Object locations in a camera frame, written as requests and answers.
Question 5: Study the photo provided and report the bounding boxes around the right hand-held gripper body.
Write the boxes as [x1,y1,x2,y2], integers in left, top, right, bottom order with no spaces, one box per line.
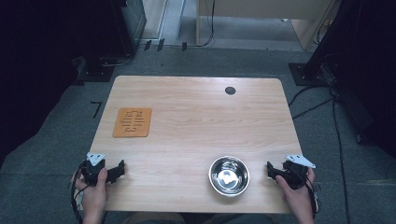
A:
[281,154,317,190]

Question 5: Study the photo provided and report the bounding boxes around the hand-held gripper cable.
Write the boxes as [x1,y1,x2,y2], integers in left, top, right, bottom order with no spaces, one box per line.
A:
[290,167,321,218]
[70,161,92,224]

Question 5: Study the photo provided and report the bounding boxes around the left hand-held gripper cable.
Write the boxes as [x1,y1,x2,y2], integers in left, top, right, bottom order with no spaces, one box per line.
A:
[70,161,92,224]

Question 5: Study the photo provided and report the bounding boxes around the right hand-held gripper cable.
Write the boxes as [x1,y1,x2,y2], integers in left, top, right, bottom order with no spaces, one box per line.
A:
[290,167,321,218]

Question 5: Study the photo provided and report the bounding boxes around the orange cut-out trivet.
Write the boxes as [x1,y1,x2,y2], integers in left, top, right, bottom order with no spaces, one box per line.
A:
[112,106,153,138]

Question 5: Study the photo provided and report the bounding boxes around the person's right hand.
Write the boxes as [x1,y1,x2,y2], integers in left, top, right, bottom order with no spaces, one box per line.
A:
[275,167,317,213]

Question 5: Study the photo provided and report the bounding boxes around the black hanging cable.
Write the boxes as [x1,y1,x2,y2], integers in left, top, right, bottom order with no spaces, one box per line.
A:
[186,0,217,49]

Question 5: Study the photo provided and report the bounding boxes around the light wooden desk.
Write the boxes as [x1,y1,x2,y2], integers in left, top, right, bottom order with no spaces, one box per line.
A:
[195,0,339,51]

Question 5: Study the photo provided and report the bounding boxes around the black curtain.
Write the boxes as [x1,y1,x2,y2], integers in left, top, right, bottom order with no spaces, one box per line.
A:
[0,0,138,169]
[306,0,396,158]

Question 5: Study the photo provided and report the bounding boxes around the stainless steel bowl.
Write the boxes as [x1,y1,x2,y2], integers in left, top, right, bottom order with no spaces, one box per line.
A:
[207,155,251,198]

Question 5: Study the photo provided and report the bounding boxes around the long black floor cable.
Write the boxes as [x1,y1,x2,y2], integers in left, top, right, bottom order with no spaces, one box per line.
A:
[330,88,352,224]

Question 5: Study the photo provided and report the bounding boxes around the dark cabinet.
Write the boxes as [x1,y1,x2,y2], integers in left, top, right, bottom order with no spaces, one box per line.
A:
[120,0,148,56]

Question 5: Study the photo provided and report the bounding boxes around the person's left hand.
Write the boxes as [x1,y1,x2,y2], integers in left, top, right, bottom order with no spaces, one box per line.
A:
[74,167,108,210]

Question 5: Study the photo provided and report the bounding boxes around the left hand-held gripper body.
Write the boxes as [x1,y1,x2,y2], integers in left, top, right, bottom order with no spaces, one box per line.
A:
[81,152,108,188]

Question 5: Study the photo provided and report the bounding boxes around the black tape corner mark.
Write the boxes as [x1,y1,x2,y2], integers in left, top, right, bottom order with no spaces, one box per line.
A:
[90,101,103,119]

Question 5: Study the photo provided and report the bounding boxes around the black stand base plate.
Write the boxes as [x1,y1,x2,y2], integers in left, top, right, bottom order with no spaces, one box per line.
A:
[288,62,332,87]
[74,55,117,84]

